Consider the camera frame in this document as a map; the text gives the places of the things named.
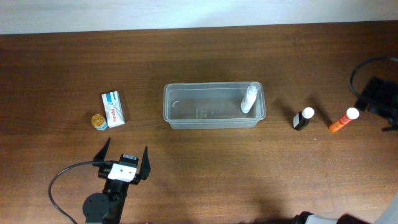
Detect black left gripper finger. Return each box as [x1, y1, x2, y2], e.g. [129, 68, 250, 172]
[139, 146, 150, 180]
[93, 138, 111, 162]

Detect orange tablet tube white cap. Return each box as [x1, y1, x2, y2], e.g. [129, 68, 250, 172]
[328, 108, 359, 133]

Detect white Panadol box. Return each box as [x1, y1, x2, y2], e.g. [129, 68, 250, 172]
[101, 91, 125, 128]

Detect dark brown syrup bottle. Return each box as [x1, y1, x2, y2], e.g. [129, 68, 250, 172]
[292, 107, 315, 131]

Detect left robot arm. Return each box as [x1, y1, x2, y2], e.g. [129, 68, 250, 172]
[82, 139, 151, 223]

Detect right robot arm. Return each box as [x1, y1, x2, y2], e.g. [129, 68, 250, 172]
[289, 77, 397, 224]

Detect clear plastic container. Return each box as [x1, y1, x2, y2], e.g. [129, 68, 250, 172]
[163, 82, 266, 129]

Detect small jar gold lid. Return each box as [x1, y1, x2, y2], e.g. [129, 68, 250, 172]
[91, 114, 108, 131]

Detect white calamine spray bottle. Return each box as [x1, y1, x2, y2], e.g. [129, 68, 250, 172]
[241, 82, 260, 114]

